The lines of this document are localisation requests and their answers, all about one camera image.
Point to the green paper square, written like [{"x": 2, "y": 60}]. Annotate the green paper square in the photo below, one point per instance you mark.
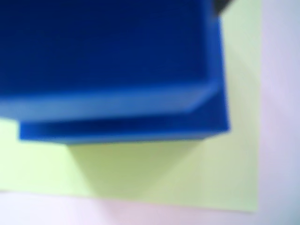
[{"x": 187, "y": 175}]

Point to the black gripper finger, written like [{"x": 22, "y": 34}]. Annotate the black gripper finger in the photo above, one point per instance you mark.
[{"x": 221, "y": 5}]

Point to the large blue cube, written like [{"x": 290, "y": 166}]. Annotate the large blue cube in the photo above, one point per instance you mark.
[{"x": 117, "y": 131}]

